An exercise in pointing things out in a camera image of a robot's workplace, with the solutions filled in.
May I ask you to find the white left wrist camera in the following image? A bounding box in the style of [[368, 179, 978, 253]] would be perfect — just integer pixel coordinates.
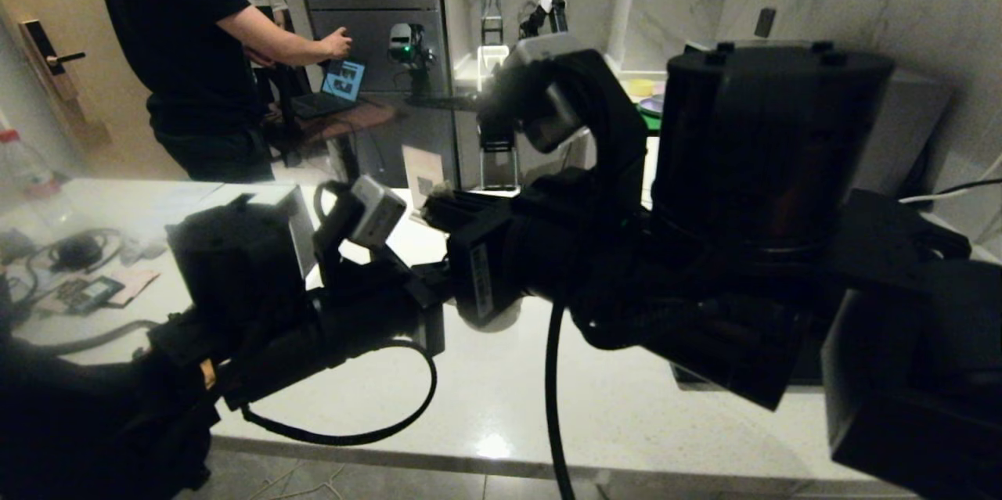
[[348, 175, 408, 250]]

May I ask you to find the black door lock handle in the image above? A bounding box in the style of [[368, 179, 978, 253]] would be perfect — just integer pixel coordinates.
[[20, 19, 87, 102]]

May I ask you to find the QR code sign stand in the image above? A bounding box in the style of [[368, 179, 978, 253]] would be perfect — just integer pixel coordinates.
[[402, 146, 449, 211]]

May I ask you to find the black tissue box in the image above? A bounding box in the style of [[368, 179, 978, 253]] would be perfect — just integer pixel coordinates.
[[223, 184, 320, 286]]

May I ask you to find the brown wooden desk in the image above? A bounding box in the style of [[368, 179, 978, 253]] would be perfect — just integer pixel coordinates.
[[270, 101, 400, 188]]

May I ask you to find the silver microwave oven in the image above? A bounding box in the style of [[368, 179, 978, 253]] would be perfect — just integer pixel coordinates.
[[685, 38, 953, 200]]

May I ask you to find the robot torso column lit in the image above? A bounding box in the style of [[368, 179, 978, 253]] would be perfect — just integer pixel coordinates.
[[476, 0, 523, 192]]

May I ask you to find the open black laptop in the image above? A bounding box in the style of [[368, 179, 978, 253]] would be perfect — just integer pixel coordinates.
[[294, 59, 367, 121]]

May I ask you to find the person in black shirt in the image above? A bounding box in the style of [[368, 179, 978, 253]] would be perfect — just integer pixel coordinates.
[[98, 0, 353, 184]]

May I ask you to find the pink paper card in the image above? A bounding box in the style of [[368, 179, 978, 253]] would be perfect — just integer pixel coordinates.
[[110, 269, 163, 305]]

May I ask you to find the clear bottle red cap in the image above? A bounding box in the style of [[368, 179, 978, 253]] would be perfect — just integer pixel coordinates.
[[0, 130, 62, 202]]

